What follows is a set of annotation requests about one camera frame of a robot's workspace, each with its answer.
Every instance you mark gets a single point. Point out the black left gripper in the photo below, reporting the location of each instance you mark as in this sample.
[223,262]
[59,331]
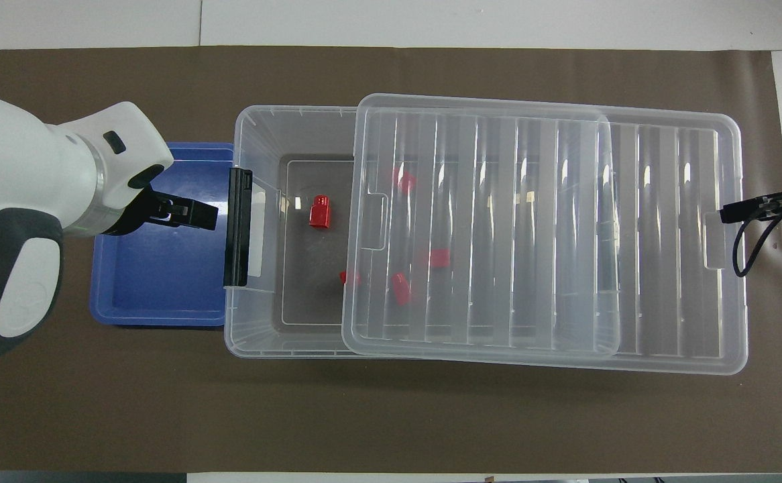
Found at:
[139,211]

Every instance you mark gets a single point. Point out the clear ribbed box lid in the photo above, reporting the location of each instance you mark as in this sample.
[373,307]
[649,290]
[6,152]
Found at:
[659,235]

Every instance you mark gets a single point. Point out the red block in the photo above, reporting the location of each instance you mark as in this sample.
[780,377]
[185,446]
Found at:
[349,276]
[320,213]
[438,257]
[404,180]
[401,288]

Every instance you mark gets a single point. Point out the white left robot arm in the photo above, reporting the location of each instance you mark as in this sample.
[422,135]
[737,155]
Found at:
[15,168]

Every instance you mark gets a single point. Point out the black box latch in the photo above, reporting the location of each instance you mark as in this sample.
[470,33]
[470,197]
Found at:
[237,228]

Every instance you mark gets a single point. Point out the blue plastic tray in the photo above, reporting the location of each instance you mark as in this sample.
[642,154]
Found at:
[163,282]

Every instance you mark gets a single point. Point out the clear plastic storage box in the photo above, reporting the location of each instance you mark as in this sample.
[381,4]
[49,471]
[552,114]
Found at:
[310,302]

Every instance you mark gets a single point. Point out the brown table mat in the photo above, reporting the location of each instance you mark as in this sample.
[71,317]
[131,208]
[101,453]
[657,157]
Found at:
[431,416]

